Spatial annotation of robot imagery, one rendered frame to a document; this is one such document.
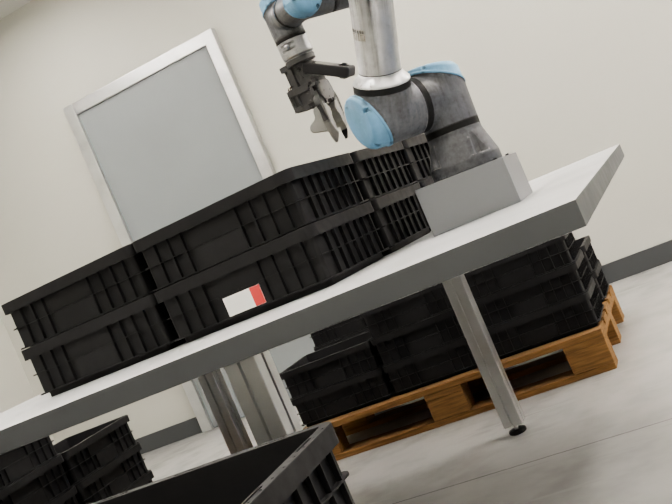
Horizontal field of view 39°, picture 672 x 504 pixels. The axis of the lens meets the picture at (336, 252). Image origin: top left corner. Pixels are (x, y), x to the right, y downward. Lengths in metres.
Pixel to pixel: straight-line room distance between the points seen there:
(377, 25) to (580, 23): 3.20
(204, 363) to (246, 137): 3.91
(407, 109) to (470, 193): 0.21
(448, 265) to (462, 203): 0.56
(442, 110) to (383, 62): 0.17
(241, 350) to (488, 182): 0.67
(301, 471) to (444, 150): 1.10
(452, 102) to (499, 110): 3.07
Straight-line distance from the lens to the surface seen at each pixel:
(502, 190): 1.91
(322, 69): 2.20
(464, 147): 1.95
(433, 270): 1.38
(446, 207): 1.94
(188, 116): 5.56
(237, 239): 1.82
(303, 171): 1.79
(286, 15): 2.16
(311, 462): 1.01
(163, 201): 5.68
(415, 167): 2.32
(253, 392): 1.59
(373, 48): 1.87
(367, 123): 1.89
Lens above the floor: 0.79
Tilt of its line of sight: 1 degrees down
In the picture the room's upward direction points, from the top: 23 degrees counter-clockwise
